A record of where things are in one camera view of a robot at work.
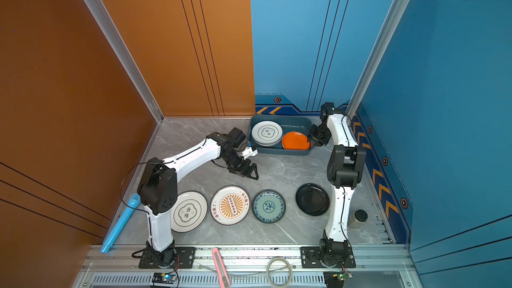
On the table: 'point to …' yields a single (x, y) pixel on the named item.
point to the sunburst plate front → (230, 204)
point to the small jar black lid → (361, 215)
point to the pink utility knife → (222, 272)
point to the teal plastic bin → (288, 124)
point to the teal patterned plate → (268, 206)
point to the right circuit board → (336, 279)
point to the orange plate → (295, 140)
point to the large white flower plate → (190, 212)
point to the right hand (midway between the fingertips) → (309, 140)
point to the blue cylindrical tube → (132, 203)
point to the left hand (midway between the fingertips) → (252, 174)
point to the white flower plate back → (266, 133)
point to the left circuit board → (164, 278)
